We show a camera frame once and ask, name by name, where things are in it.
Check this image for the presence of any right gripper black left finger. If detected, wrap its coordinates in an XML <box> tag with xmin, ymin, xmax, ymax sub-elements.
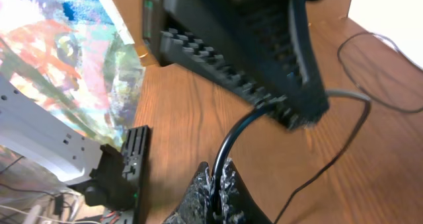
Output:
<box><xmin>163</xmin><ymin>162</ymin><xmax>212</xmax><ymax>224</ymax></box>

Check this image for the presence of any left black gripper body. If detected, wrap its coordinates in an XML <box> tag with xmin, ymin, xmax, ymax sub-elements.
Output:
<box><xmin>143</xmin><ymin>0</ymin><xmax>329</xmax><ymax>130</ymax></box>

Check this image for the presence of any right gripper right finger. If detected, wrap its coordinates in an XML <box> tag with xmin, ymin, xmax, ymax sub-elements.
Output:
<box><xmin>219</xmin><ymin>158</ymin><xmax>272</xmax><ymax>224</ymax></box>

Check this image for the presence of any long black usb cable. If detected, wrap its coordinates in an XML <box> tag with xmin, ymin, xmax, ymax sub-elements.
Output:
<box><xmin>336</xmin><ymin>31</ymin><xmax>423</xmax><ymax>114</ymax></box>

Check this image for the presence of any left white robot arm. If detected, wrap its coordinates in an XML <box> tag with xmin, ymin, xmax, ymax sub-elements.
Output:
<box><xmin>1</xmin><ymin>0</ymin><xmax>328</xmax><ymax>211</ymax></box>

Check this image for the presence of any colourful patterned floor mat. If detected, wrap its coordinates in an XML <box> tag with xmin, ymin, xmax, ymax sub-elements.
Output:
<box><xmin>1</xmin><ymin>0</ymin><xmax>143</xmax><ymax>223</ymax></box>

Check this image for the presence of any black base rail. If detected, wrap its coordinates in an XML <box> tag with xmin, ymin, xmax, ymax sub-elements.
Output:
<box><xmin>98</xmin><ymin>124</ymin><xmax>153</xmax><ymax>224</ymax></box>

